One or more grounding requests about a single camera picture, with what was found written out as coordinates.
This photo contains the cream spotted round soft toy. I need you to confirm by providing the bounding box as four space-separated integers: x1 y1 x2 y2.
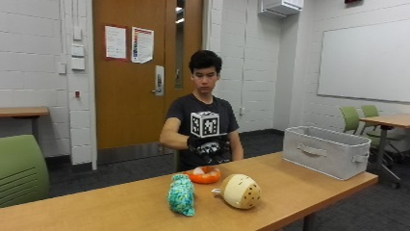
211 173 263 211

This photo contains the wooden door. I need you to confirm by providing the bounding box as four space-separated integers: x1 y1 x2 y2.
91 0 205 151

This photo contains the whiteboard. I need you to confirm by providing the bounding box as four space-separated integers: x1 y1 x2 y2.
317 19 410 104

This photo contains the grey fabric storage bin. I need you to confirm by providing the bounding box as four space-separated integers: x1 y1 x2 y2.
283 125 373 181

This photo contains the wooden side table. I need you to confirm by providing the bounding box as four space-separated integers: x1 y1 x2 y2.
0 106 51 142
358 113 410 190

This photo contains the white wall unit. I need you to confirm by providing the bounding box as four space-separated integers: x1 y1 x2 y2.
257 0 305 17

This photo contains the white paper notice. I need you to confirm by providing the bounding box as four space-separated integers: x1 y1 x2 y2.
104 25 128 61

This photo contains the white marker cube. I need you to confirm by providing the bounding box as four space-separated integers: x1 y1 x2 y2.
189 111 223 139

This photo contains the green chair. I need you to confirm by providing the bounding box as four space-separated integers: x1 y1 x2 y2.
0 134 52 209
340 106 362 136
360 104 405 162

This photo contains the orange and white soft toy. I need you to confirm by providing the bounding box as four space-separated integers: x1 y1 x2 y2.
184 166 223 185

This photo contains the teal spotted soft toy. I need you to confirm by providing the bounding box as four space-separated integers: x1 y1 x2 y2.
165 173 197 218

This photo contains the metal door handle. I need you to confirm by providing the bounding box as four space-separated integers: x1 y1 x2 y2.
152 64 165 97

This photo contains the colourful paper notice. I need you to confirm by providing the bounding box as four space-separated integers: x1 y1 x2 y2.
131 26 155 64

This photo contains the the person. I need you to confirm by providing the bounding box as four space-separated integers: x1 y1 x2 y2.
159 49 247 172

